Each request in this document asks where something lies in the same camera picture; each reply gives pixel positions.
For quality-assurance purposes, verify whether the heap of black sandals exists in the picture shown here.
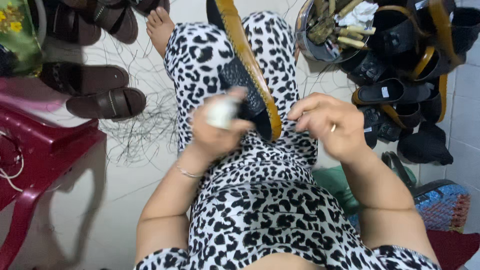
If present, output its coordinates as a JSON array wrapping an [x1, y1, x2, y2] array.
[[337, 0, 480, 166]]

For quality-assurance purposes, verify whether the metal bowl of tools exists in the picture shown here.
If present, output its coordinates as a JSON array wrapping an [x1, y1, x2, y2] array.
[[294, 0, 380, 64]]

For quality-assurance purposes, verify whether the person's right hand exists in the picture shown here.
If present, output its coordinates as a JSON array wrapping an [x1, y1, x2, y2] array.
[[286, 92, 371, 161]]

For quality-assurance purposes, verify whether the white cord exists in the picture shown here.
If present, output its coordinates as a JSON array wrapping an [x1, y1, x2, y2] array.
[[0, 130, 25, 193]]

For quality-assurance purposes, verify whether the green plastic bag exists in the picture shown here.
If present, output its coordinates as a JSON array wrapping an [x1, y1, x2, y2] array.
[[311, 165, 418, 217]]

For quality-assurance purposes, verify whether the thin silver bracelet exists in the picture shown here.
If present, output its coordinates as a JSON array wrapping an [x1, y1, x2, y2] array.
[[176, 165, 205, 179]]

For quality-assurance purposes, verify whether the black sandal with tan sole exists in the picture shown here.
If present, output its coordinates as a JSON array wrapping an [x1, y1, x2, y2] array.
[[206, 0, 283, 143]]

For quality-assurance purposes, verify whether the blue woven bag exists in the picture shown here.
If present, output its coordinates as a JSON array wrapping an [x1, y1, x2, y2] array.
[[412, 179, 472, 234]]

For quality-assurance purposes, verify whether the green floral cloth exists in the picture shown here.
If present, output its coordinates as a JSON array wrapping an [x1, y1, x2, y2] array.
[[0, 0, 47, 77]]

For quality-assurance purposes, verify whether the person's left hand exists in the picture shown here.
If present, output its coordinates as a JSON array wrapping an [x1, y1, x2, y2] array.
[[183, 86, 256, 161]]

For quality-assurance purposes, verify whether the red plastic stool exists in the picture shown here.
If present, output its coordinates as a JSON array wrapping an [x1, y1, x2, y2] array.
[[0, 100, 108, 270]]

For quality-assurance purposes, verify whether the black strap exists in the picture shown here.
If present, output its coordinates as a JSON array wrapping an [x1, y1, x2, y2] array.
[[381, 151, 418, 196]]

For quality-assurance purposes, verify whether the brown slide sandal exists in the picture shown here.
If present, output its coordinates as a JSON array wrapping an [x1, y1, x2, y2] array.
[[47, 0, 102, 46], [39, 62, 130, 97], [130, 0, 171, 16], [88, 0, 139, 45], [65, 87, 147, 122]]

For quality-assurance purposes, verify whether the leopard print outfit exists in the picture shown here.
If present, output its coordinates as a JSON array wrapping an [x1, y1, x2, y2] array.
[[133, 10, 442, 270]]

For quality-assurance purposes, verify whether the heap of black thread scraps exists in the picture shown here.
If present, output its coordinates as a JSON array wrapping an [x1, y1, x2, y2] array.
[[84, 35, 181, 167]]

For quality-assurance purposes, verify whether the dark red cloth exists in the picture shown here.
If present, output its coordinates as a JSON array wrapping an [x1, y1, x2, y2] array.
[[425, 229, 480, 270]]

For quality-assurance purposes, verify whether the person's bare foot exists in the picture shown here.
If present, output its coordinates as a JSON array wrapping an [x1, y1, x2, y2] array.
[[146, 6, 176, 59]]

